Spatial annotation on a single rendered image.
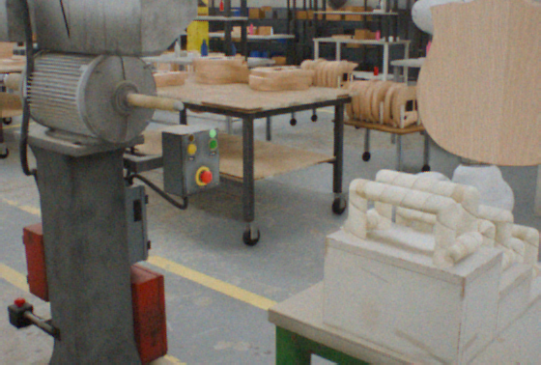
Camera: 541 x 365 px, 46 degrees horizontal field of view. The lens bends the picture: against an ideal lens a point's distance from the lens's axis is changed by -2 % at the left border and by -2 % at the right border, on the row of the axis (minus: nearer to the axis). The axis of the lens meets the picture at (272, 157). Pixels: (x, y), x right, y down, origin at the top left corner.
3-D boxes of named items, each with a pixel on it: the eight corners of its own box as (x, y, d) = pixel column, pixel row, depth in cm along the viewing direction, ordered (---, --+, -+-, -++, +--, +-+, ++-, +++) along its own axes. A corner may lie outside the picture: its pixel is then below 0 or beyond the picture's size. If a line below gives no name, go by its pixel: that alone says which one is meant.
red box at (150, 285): (99, 342, 231) (92, 248, 223) (128, 330, 240) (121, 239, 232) (142, 367, 215) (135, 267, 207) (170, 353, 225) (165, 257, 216)
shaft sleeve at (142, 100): (130, 91, 175) (139, 96, 177) (127, 102, 174) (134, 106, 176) (174, 98, 163) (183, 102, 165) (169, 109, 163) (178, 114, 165)
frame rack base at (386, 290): (321, 324, 118) (323, 237, 114) (366, 296, 130) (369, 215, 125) (457, 377, 101) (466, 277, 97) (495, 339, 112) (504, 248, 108)
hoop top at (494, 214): (413, 208, 131) (414, 193, 130) (421, 205, 133) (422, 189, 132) (508, 230, 118) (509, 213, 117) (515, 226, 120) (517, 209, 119)
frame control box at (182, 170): (124, 205, 211) (119, 126, 205) (173, 190, 227) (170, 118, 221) (172, 220, 196) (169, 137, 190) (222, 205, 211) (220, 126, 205)
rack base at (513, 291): (365, 297, 129) (367, 255, 127) (407, 272, 141) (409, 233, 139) (496, 341, 112) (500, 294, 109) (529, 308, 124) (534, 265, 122)
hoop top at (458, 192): (371, 186, 117) (372, 169, 116) (381, 182, 120) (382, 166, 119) (473, 209, 104) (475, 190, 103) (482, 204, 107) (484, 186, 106)
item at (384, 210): (370, 227, 119) (372, 178, 117) (379, 223, 121) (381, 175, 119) (384, 231, 117) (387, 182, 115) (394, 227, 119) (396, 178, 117)
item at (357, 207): (344, 239, 113) (345, 187, 111) (354, 235, 115) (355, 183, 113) (358, 243, 111) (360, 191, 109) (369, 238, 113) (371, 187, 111)
